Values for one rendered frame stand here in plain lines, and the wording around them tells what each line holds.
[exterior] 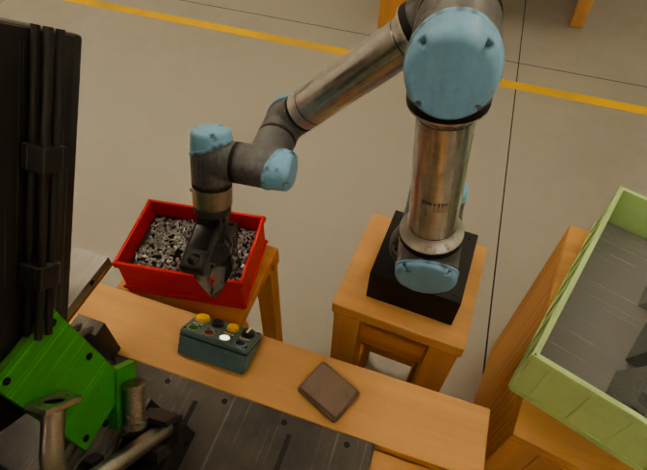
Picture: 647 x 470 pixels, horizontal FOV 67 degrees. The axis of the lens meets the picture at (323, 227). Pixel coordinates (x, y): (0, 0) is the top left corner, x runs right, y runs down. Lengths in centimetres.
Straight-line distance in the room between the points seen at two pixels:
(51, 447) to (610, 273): 126
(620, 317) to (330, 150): 190
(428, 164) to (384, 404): 50
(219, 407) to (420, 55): 74
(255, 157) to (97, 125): 245
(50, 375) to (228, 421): 37
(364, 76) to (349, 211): 173
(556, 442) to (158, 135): 255
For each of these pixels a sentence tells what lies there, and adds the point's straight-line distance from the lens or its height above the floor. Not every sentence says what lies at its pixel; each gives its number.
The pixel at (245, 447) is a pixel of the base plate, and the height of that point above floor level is 90.
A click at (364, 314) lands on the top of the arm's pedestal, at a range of 117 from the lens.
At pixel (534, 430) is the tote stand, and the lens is 121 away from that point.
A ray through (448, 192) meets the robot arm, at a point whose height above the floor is 132.
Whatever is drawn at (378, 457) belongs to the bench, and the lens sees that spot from 101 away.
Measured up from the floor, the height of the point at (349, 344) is 67.
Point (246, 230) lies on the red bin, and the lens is 128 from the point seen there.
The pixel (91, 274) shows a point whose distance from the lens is 96.
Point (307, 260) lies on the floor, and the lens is 230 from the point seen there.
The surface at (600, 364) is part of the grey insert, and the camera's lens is 128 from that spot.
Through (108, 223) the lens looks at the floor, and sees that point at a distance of 263.
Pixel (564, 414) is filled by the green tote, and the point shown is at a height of 83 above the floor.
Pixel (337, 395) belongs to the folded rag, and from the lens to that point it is 99.
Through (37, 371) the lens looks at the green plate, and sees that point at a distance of 77.
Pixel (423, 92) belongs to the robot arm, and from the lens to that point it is 63.
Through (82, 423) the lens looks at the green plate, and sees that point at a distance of 85.
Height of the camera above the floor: 185
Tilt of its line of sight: 50 degrees down
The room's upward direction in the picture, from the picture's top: 2 degrees clockwise
